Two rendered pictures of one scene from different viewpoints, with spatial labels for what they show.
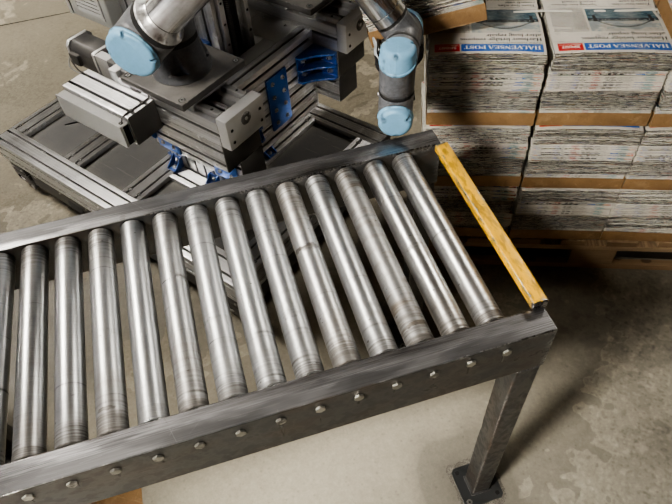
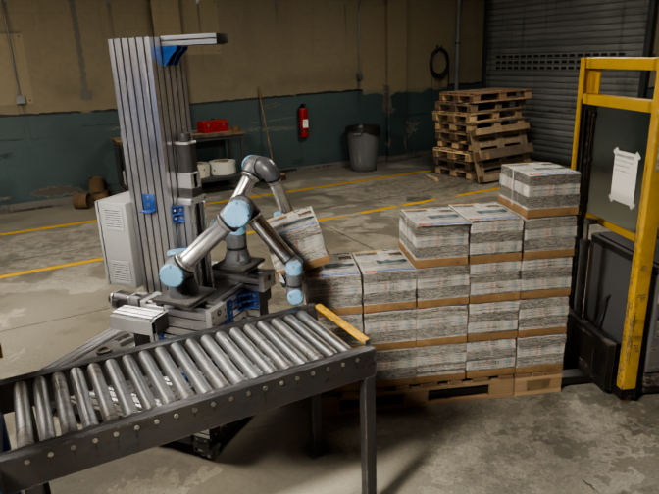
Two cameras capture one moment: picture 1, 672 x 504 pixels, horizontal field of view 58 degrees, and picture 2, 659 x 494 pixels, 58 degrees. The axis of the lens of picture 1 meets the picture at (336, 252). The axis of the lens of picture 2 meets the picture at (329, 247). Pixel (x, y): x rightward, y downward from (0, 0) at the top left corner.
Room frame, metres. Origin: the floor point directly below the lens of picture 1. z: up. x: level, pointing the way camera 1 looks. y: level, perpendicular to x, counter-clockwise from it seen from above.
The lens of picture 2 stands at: (-1.47, 0.37, 1.91)
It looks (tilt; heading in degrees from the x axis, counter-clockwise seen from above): 18 degrees down; 344
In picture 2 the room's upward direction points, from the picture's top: 2 degrees counter-clockwise
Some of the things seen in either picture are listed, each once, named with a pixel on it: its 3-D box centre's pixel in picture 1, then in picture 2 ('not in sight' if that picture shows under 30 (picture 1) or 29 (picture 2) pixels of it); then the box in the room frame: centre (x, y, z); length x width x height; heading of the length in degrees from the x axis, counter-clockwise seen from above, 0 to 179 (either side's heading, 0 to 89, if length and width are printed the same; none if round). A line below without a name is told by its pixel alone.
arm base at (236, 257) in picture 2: not in sight; (237, 253); (1.73, 0.02, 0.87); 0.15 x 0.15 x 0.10
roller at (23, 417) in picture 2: not in sight; (23, 416); (0.51, 0.93, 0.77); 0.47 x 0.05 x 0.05; 13
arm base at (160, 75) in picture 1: (177, 50); (182, 283); (1.35, 0.34, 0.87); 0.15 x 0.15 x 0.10
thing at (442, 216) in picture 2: not in sight; (433, 216); (1.36, -1.01, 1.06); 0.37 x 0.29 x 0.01; 171
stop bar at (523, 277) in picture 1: (485, 216); (341, 322); (0.77, -0.29, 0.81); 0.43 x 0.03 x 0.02; 13
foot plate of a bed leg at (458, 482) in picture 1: (477, 482); not in sight; (0.54, -0.32, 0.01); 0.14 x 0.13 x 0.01; 13
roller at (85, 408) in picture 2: not in sight; (83, 399); (0.56, 0.74, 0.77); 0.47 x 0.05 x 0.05; 13
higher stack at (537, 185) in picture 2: not in sight; (531, 278); (1.29, -1.59, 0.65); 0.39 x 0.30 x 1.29; 171
